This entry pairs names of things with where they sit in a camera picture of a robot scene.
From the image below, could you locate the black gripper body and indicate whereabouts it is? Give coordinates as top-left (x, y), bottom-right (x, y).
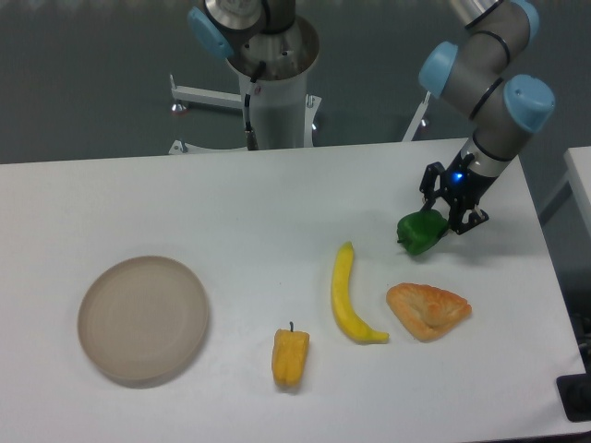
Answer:
top-left (419, 152), bottom-right (496, 208)

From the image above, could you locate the yellow banana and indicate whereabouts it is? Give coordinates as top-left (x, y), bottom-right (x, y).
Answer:
top-left (331, 242), bottom-right (390, 344)

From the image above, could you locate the yellow bell pepper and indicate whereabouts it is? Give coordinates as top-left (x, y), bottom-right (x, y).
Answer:
top-left (271, 322), bottom-right (310, 388)

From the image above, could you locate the beige round plate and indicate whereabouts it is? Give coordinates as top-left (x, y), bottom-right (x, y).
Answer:
top-left (78, 256), bottom-right (209, 387)

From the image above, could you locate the black cable on pedestal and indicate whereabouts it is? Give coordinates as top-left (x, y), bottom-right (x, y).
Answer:
top-left (242, 60), bottom-right (267, 151)

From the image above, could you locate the white side table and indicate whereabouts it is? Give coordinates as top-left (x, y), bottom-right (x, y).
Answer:
top-left (565, 147), bottom-right (591, 231)

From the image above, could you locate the green bell pepper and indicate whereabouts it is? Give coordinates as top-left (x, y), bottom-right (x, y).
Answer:
top-left (396, 210), bottom-right (448, 256)

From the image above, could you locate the orange triangular pastry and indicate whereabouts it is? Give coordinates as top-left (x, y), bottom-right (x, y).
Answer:
top-left (386, 282), bottom-right (472, 342)

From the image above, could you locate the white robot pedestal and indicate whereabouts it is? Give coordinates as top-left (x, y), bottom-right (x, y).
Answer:
top-left (166, 18), bottom-right (433, 156)

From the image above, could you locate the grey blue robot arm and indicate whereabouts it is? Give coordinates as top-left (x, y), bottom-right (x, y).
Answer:
top-left (187, 1), bottom-right (555, 245)

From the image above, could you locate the black device at table edge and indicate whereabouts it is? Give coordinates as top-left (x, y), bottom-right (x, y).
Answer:
top-left (556, 374), bottom-right (590, 423)

